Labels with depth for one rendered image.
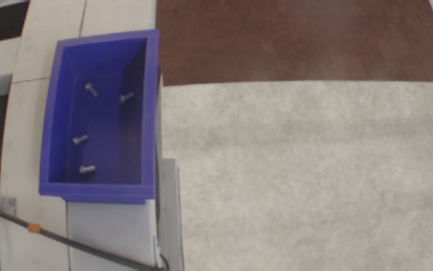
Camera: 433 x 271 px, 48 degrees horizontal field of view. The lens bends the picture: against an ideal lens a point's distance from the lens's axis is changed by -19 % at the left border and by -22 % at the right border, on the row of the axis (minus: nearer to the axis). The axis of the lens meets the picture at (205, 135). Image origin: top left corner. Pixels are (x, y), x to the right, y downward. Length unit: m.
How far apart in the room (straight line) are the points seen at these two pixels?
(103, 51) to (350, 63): 1.24
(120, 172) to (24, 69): 0.26
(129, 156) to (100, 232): 0.12
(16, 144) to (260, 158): 1.01
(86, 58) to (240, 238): 0.92
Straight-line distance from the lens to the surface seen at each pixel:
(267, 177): 1.66
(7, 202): 0.78
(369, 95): 1.86
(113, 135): 0.78
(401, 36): 2.08
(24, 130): 0.82
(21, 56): 0.91
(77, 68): 0.82
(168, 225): 1.17
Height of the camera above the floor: 1.52
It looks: 63 degrees down
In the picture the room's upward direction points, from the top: 1 degrees counter-clockwise
